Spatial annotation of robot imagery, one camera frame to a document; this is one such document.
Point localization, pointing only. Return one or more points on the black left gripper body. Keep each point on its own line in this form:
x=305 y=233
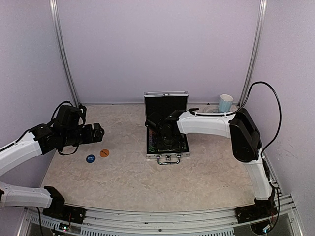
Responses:
x=71 y=137

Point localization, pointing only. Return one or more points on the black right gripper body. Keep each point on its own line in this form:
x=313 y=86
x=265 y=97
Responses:
x=170 y=143

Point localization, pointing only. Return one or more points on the green chip stack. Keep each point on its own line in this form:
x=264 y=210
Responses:
x=152 y=149

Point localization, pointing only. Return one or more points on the aluminium poker case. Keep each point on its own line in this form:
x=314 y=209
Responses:
x=166 y=102

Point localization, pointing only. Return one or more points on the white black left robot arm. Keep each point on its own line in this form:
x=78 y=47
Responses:
x=48 y=198

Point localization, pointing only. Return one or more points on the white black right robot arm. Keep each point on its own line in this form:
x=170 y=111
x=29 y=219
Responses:
x=246 y=144

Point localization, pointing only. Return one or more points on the left poker chip row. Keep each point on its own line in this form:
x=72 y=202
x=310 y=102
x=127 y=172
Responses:
x=151 y=138

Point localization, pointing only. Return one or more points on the orange round button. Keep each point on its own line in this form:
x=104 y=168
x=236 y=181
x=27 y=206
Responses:
x=104 y=153

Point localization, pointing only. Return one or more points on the blue small blind button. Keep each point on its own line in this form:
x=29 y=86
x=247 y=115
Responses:
x=91 y=158

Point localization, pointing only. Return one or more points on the white swirl plate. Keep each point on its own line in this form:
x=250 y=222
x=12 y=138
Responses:
x=210 y=109

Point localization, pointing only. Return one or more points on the light blue ribbed cup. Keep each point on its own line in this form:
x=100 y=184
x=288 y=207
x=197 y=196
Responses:
x=225 y=103

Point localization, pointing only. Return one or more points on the front aluminium rail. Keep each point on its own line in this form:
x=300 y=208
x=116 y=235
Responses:
x=222 y=222

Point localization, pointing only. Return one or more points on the right aluminium frame post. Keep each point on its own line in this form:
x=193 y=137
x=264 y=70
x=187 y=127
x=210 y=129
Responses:
x=255 y=50

